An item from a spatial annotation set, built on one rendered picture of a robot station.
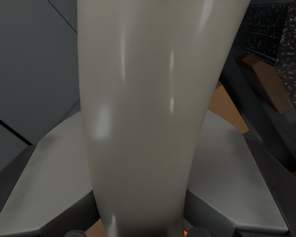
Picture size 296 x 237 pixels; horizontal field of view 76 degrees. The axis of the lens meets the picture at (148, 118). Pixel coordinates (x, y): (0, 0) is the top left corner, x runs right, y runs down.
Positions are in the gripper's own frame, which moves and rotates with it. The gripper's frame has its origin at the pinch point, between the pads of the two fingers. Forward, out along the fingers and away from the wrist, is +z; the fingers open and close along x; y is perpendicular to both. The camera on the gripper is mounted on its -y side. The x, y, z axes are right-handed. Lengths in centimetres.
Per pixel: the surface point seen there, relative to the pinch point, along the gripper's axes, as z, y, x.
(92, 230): 83, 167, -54
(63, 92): 19.0, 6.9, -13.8
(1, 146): 4.5, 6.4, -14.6
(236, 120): 68, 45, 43
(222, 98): 69, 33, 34
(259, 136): 79, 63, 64
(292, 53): 25.2, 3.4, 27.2
